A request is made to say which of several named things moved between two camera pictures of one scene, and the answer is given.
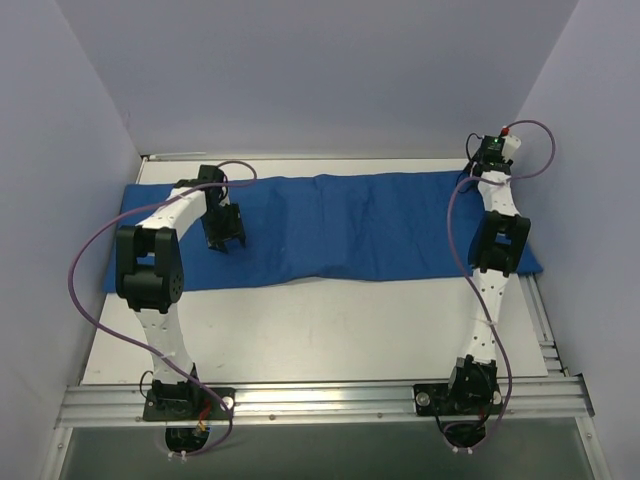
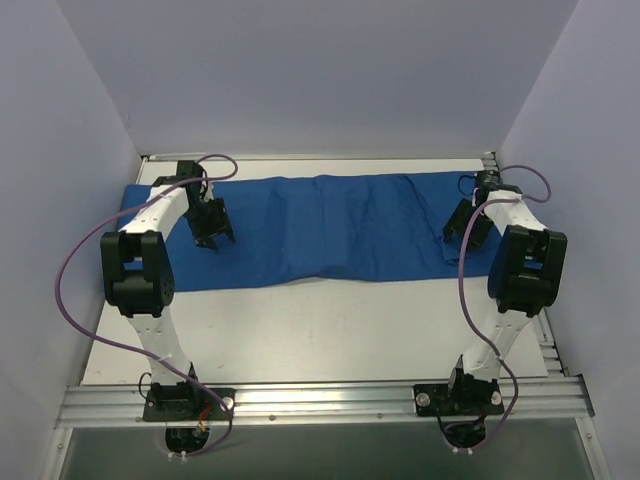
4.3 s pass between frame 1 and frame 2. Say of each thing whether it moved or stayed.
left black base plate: stayed
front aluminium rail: stayed
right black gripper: moved
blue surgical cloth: stayed
